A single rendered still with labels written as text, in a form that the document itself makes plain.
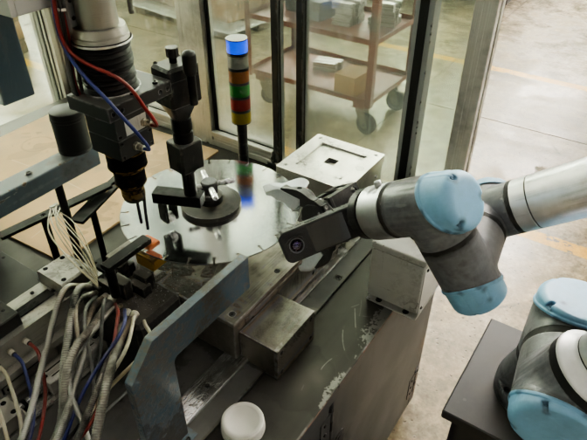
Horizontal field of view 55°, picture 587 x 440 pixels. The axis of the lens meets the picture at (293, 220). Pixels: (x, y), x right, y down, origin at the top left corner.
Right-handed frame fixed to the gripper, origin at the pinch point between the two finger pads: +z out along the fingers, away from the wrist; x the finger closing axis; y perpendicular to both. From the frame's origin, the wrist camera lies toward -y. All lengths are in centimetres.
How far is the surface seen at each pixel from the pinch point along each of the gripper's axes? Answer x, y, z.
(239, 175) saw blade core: 8.9, 10.8, 20.8
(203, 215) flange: 6.1, -3.6, 14.6
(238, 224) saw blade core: 2.1, -0.1, 10.5
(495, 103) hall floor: -34, 276, 128
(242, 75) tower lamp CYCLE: 27.1, 23.4, 23.7
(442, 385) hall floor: -86, 68, 50
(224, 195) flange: 7.2, 2.9, 16.0
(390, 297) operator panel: -23.6, 19.3, 2.7
